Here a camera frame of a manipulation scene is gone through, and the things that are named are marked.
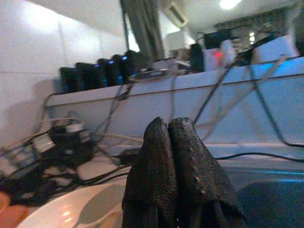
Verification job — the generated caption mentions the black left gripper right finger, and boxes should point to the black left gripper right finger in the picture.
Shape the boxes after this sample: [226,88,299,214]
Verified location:
[167,117,248,228]

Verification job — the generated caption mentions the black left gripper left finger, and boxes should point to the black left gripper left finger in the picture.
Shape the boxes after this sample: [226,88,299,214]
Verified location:
[121,116,179,228]

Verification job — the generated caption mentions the white bowl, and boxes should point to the white bowl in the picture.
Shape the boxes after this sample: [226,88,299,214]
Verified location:
[15,175,133,228]

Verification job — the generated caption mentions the white raised ledge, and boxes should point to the white raised ledge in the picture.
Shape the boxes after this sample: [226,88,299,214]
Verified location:
[45,56,304,145]

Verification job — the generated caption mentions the stainless steel sink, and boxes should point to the stainless steel sink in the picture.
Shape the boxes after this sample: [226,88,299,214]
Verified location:
[223,166,304,228]

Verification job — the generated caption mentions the black charger white labels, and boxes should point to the black charger white labels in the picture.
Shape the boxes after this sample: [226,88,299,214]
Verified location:
[48,118,95,155]

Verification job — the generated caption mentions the grey flat device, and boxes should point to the grey flat device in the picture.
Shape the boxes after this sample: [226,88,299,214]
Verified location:
[129,68,176,80]

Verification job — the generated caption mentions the black box device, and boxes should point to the black box device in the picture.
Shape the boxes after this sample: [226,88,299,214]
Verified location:
[190,43,205,73]

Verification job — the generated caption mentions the black charger blue light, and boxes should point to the black charger blue light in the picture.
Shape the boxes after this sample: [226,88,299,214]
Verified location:
[110,54,126,85]
[123,49,145,83]
[97,58,114,87]
[75,62,102,91]
[59,67,80,95]

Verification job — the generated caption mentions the white device red light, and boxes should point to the white device red light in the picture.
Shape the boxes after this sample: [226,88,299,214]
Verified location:
[203,39,238,72]

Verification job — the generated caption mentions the white box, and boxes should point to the white box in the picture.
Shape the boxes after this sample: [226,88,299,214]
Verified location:
[165,32,190,50]

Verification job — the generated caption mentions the black flat screen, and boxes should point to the black flat screen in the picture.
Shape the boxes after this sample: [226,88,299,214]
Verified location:
[203,29,235,49]

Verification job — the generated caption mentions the orange bowl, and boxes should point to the orange bowl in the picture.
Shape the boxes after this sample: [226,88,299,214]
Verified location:
[0,191,29,228]

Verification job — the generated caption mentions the grey curtain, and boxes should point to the grey curtain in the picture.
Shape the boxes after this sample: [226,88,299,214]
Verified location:
[120,0,166,64]

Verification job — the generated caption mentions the white air conditioner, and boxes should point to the white air conditioner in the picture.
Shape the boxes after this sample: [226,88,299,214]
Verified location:
[166,1,189,28]

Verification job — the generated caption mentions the ceiling light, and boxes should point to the ceiling light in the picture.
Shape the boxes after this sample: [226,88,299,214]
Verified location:
[218,0,242,10]

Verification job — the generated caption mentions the black power cable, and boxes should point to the black power cable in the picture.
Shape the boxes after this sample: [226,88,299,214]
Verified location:
[249,64,304,148]
[213,151,304,164]
[192,67,230,126]

